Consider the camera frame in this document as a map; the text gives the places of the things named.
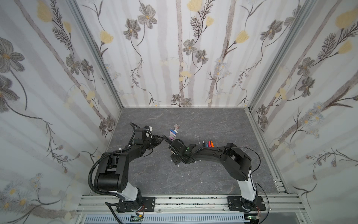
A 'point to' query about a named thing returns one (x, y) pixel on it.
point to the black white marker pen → (203, 143)
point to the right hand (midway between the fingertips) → (174, 154)
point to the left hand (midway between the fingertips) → (163, 137)
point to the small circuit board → (134, 218)
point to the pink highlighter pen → (209, 144)
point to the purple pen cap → (171, 138)
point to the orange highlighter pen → (212, 144)
